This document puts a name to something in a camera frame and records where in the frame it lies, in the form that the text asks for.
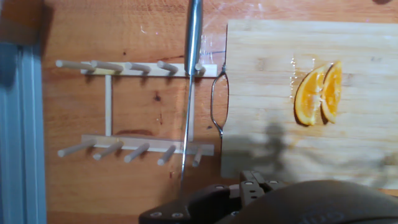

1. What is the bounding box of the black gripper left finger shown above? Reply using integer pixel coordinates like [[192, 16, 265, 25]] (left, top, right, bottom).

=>
[[139, 184, 243, 224]]

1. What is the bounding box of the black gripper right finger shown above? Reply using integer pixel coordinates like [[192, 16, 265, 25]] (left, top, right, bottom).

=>
[[239, 170, 286, 206]]

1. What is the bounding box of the steel cleaver knife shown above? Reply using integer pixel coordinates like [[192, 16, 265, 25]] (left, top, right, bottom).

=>
[[178, 0, 203, 200]]

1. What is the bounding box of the orange wedge piece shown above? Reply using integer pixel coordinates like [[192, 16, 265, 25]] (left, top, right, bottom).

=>
[[320, 60, 343, 124], [294, 65, 327, 127]]

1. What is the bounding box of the wooden peg dish rack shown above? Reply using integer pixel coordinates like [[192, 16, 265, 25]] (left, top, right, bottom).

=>
[[55, 59, 218, 167]]

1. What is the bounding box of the wooden cutting board metal handle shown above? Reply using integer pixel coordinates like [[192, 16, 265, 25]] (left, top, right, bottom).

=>
[[210, 19, 398, 190]]

